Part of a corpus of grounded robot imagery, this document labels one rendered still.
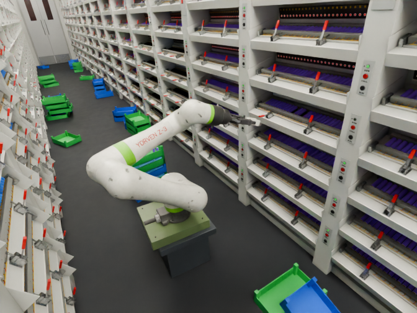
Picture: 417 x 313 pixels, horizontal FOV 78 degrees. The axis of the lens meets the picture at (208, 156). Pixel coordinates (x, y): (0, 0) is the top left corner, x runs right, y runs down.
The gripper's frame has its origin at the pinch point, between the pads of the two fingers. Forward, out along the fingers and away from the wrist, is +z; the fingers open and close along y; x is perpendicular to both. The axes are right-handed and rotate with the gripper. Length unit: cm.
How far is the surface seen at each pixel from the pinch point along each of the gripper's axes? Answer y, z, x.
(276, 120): -1.6, 17.3, 2.6
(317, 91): 21.6, 13.1, 21.7
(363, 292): 61, 50, -65
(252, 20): -21, -3, 48
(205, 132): -88, 25, -31
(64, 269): -16, -79, -94
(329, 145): 33.2, 18.9, 0.8
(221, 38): -48, -3, 39
